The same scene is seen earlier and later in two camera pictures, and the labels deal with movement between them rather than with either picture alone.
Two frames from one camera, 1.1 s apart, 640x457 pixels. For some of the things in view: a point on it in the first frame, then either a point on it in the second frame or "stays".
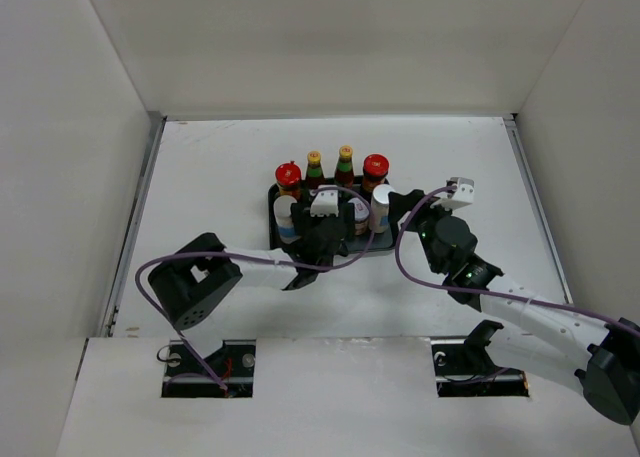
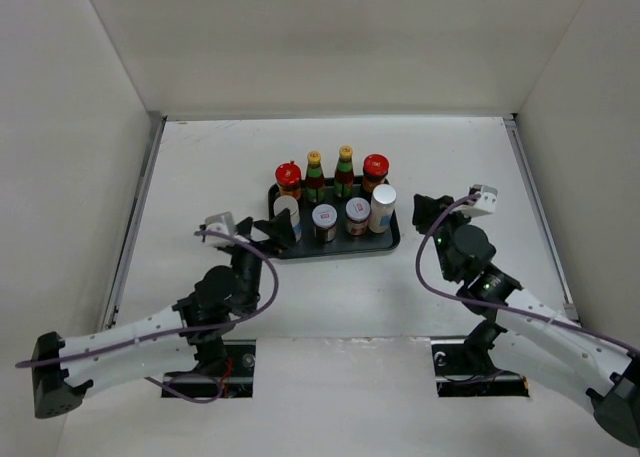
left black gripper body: x=304 y=221 -> x=249 y=263
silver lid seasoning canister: x=285 y=222 stays
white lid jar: x=361 y=216 stays
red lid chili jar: x=374 y=171 stays
